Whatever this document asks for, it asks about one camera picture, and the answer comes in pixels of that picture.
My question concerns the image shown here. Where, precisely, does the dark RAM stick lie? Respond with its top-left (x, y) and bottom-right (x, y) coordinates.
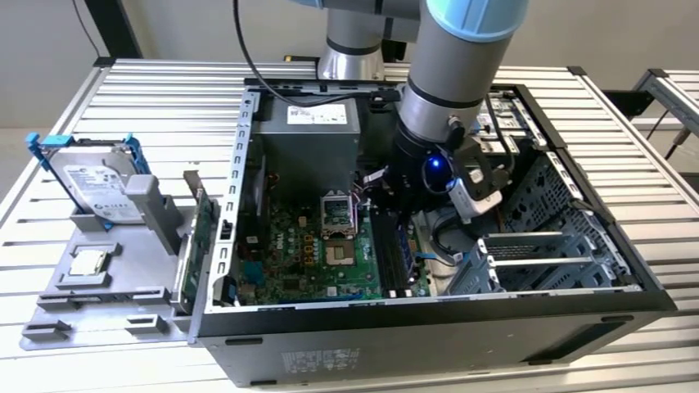
top-left (395, 219), bottom-right (419, 287)
top-left (39, 289), bottom-right (166, 304)

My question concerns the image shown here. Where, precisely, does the black RAM slot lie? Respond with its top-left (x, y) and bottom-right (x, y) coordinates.
top-left (372, 206), bottom-right (394, 296)
top-left (387, 219), bottom-right (407, 296)
top-left (380, 215), bottom-right (400, 296)

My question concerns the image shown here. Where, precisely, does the thin metal locking lever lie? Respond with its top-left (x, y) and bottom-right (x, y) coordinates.
top-left (351, 192), bottom-right (363, 238)

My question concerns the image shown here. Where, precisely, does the metal socket cover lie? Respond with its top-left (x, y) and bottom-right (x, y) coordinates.
top-left (318, 191), bottom-right (359, 241)

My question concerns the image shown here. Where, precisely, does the grey power supply unit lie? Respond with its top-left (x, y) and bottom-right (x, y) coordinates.
top-left (254, 94), bottom-right (363, 197)

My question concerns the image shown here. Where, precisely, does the CPU socket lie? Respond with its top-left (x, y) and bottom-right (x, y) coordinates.
top-left (323, 238), bottom-right (360, 268)

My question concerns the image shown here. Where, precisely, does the grey metal drive cage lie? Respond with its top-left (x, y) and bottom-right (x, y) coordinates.
top-left (474, 88), bottom-right (535, 156)

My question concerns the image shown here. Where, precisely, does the green motherboard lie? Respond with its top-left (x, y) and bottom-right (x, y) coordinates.
top-left (238, 198), bottom-right (436, 306)

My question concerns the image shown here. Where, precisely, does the grey metal disk bay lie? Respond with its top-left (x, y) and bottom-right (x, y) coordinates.
top-left (474, 230), bottom-right (630, 292)

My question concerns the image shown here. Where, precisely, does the blue expansion slot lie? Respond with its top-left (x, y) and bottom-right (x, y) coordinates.
top-left (278, 291), bottom-right (366, 305)

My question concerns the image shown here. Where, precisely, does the black open PC case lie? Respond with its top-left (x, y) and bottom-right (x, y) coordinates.
top-left (188, 77), bottom-right (678, 388)

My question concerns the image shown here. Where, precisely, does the green graphics card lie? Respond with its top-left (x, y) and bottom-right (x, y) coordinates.
top-left (175, 170), bottom-right (220, 317)

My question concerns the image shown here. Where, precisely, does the black table connector bar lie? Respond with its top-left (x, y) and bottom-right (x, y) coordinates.
top-left (599, 88), bottom-right (654, 120)

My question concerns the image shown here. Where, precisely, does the grey parts rack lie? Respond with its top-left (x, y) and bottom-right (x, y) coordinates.
top-left (19, 171), bottom-right (220, 351)

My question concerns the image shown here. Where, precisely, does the metal slat side table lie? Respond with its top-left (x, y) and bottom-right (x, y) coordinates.
top-left (632, 68), bottom-right (699, 138)

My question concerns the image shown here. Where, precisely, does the hard disk in blue carrier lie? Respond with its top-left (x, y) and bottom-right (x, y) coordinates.
top-left (26, 130), bottom-right (155, 229)

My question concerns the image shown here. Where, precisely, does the silver CPU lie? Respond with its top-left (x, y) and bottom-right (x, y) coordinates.
top-left (70, 248), bottom-right (110, 276)

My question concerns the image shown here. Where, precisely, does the yellow white wire bundle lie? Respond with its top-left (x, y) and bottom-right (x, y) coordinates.
top-left (352, 169), bottom-right (383, 204)

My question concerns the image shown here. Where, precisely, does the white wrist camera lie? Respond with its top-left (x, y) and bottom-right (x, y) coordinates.
top-left (444, 137), bottom-right (518, 224)

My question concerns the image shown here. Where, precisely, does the black looped wire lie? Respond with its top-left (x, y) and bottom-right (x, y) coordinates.
top-left (431, 215), bottom-right (472, 265)

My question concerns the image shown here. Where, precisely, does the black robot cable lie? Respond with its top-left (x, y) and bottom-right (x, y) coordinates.
top-left (232, 0), bottom-right (403, 108)

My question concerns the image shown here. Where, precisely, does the grey plug hanging cable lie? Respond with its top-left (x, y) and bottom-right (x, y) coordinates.
top-left (663, 126), bottom-right (690, 160)

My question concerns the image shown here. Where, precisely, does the black upright post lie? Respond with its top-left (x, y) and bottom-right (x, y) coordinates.
top-left (84, 0), bottom-right (144, 66)

